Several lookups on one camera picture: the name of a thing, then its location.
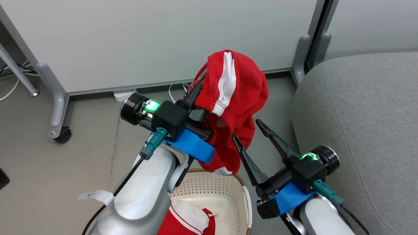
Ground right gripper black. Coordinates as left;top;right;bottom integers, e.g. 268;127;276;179
233;119;340;198

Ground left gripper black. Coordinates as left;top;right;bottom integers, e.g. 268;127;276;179
120;74;215;140

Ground red shorts with white stripe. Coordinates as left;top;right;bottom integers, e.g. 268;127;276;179
183;50;269;176

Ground red garment with thin white lines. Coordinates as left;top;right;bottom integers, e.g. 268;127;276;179
157;199;216;235

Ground cream perforated laundry basket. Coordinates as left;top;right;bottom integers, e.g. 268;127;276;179
168;168;253;235

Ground grey fabric sofa seat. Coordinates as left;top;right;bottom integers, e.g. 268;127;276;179
290;52;418;235

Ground white power strip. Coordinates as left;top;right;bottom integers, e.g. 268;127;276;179
113;88;137;102

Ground wide white partition panel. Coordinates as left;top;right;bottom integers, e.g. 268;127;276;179
0;0;327;96

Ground short grey partition foot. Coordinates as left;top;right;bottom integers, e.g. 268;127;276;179
307;32;332;71
291;34;311;86

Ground white paper tag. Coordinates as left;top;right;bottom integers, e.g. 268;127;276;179
77;190;115;206

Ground black caster wheel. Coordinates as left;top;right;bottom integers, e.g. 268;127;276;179
54;126;72;144

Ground grey partition foot with caster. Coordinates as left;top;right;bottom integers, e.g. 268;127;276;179
35;62;71;139

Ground narrow white partition panel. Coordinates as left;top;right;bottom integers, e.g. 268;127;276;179
325;0;418;61

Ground grey metal table leg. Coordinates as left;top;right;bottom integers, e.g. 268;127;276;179
0;42;40;97

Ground small black flat object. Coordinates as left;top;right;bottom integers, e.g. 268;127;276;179
0;168;10;190

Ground left blue camera mount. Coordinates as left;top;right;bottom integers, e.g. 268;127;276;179
152;128;215;164

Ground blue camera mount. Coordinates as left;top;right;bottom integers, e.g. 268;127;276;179
152;128;215;164
256;183;316;219

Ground left arm cable teal connector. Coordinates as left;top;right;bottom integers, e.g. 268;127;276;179
82;127;168;235

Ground arm cable teal connector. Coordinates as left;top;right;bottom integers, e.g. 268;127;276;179
82;127;168;235
313;179;371;235

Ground right blue camera mount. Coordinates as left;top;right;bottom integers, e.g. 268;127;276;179
256;183;316;219

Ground right arm cable teal connector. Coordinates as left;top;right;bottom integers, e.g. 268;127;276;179
313;179;371;235

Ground black floor cables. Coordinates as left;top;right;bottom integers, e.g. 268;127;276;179
0;60;38;78

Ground thin white floor cable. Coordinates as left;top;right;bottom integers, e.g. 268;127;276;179
0;78;21;102

